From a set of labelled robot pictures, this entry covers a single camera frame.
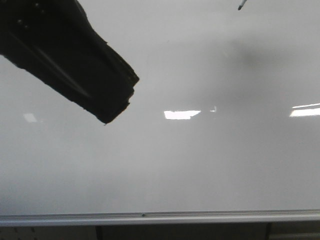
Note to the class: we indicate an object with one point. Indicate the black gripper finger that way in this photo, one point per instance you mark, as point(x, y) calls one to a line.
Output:
point(54, 41)

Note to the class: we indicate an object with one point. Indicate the grey pegboard panel under whiteboard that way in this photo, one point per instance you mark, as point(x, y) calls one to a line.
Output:
point(49, 233)

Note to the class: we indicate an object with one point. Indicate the dark panel under whiteboard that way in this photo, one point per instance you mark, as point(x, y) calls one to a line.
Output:
point(190, 231)

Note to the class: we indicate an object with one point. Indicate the white whiteboard with aluminium frame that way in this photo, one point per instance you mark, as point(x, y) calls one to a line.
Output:
point(223, 126)

